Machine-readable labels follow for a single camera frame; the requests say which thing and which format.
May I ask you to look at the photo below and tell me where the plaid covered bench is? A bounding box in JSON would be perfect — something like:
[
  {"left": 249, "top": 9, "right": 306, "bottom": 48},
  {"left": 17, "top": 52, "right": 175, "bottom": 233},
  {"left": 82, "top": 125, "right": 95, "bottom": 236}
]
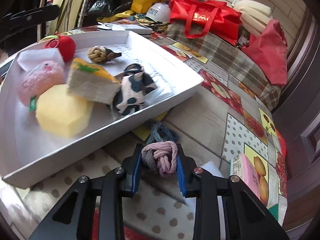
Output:
[{"left": 165, "top": 21, "right": 281, "bottom": 111}]

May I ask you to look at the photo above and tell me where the white shallow box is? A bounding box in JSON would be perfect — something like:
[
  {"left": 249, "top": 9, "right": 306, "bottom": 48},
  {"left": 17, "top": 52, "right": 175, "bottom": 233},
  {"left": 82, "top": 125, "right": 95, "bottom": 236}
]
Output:
[{"left": 1, "top": 30, "right": 203, "bottom": 188}]

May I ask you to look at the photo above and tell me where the cream foam roll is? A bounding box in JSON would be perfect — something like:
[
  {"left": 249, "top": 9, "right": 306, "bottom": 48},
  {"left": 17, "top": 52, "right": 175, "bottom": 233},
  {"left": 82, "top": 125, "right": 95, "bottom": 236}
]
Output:
[{"left": 233, "top": 0, "right": 273, "bottom": 37}]

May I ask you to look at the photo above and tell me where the pink plush toy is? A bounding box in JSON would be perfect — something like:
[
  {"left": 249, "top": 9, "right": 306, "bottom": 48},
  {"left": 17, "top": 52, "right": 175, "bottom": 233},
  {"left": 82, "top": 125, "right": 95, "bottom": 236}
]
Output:
[{"left": 18, "top": 61, "right": 65, "bottom": 107}]

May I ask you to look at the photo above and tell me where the grey pink braided rope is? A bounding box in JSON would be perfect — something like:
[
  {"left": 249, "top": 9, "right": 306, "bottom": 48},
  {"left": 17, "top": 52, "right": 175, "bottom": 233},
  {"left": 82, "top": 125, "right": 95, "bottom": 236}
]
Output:
[{"left": 141, "top": 119, "right": 181, "bottom": 179}]

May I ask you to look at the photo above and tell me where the yellow curtain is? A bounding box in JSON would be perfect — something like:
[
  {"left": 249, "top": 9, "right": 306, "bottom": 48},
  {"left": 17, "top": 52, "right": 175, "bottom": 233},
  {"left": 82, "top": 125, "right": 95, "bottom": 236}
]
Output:
[{"left": 48, "top": 0, "right": 83, "bottom": 35}]

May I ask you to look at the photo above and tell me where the white power bank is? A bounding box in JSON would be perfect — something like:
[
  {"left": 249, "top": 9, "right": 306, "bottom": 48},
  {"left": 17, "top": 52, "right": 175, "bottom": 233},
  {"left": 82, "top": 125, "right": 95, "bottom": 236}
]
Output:
[{"left": 112, "top": 24, "right": 153, "bottom": 35}]

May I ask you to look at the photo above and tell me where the fruit print tablecloth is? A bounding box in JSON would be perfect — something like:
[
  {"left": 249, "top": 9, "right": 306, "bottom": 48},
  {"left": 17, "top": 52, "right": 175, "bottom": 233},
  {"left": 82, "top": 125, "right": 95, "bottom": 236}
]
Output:
[{"left": 1, "top": 37, "right": 287, "bottom": 239}]

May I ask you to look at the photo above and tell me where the beige brown braided rope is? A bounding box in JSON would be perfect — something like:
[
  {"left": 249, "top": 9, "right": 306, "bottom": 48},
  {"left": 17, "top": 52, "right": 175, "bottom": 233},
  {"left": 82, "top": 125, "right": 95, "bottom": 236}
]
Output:
[{"left": 87, "top": 45, "right": 123, "bottom": 65}]

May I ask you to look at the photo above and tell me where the pink tissue pack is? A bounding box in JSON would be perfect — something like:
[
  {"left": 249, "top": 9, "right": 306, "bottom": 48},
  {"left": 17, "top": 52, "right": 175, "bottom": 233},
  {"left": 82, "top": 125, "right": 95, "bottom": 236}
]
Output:
[{"left": 229, "top": 153, "right": 260, "bottom": 199}]

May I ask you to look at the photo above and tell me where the white round charger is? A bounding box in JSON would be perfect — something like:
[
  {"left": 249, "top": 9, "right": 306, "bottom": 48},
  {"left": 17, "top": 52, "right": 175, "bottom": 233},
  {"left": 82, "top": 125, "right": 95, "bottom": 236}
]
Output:
[{"left": 97, "top": 22, "right": 121, "bottom": 30}]

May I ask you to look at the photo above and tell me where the dark red fabric bag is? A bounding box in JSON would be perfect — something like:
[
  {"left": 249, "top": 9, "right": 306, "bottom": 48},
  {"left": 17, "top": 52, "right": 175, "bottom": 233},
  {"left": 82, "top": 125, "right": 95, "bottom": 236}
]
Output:
[{"left": 241, "top": 19, "right": 287, "bottom": 86}]

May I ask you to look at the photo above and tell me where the white helmet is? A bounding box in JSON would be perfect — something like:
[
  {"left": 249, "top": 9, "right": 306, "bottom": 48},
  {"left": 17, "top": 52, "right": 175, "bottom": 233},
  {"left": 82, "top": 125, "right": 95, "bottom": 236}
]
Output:
[{"left": 145, "top": 3, "right": 171, "bottom": 22}]

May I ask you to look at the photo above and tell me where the dark wooden door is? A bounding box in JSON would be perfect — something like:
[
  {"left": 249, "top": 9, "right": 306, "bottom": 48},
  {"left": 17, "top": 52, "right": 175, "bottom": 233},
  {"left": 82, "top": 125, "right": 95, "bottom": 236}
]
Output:
[{"left": 273, "top": 9, "right": 319, "bottom": 231}]

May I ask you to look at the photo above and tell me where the red plastic bag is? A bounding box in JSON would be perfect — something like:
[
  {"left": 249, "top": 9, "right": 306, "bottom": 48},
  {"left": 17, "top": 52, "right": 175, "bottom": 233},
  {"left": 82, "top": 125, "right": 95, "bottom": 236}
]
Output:
[{"left": 276, "top": 130, "right": 287, "bottom": 159}]

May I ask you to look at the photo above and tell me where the cow print cloth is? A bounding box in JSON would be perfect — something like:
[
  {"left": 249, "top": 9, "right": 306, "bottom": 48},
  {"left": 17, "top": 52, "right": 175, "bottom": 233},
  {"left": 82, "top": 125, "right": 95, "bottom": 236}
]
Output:
[{"left": 112, "top": 63, "right": 157, "bottom": 116}]

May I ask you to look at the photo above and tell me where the bright red tote bag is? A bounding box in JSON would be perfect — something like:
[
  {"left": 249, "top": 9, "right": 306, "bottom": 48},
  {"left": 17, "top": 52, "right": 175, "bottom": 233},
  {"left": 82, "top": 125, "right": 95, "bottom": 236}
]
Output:
[{"left": 169, "top": 0, "right": 242, "bottom": 45}]

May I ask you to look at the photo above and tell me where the yellow round sponge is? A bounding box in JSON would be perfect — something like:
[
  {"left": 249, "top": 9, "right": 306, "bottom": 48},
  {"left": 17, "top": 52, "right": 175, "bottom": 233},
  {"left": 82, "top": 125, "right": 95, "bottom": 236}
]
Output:
[{"left": 36, "top": 84, "right": 94, "bottom": 138}]

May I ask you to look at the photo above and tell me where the black plastic bag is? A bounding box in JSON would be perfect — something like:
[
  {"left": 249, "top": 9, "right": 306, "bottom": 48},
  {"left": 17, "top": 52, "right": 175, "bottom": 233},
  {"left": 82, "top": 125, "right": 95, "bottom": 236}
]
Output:
[{"left": 87, "top": 0, "right": 132, "bottom": 17}]

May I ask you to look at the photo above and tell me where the red plush apple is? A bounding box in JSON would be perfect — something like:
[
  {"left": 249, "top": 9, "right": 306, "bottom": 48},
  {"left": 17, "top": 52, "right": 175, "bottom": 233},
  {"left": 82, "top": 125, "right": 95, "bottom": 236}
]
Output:
[{"left": 45, "top": 35, "right": 76, "bottom": 62}]

